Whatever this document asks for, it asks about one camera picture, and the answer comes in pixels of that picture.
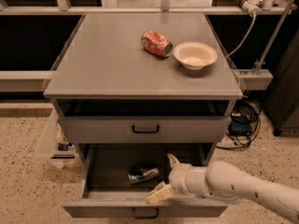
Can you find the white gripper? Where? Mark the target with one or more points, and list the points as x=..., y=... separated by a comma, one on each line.
x=177, y=178

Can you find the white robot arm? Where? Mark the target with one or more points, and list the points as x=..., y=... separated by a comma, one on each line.
x=222, y=181

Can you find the open grey middle drawer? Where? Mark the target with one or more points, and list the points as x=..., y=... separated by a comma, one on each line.
x=106, y=191

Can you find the grey drawer cabinet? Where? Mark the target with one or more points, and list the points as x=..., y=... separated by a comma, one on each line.
x=106, y=73

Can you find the crushed orange soda can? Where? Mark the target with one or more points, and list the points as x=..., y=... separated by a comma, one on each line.
x=156, y=44

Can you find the blue electronics box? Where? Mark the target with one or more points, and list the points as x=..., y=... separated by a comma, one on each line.
x=240, y=126

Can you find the white paper bowl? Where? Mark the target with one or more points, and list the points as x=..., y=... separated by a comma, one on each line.
x=195, y=56

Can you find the white power strip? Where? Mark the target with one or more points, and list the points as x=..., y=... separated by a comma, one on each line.
x=249, y=6

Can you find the metal diagonal pole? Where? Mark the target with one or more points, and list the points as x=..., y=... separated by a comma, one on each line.
x=270, y=6

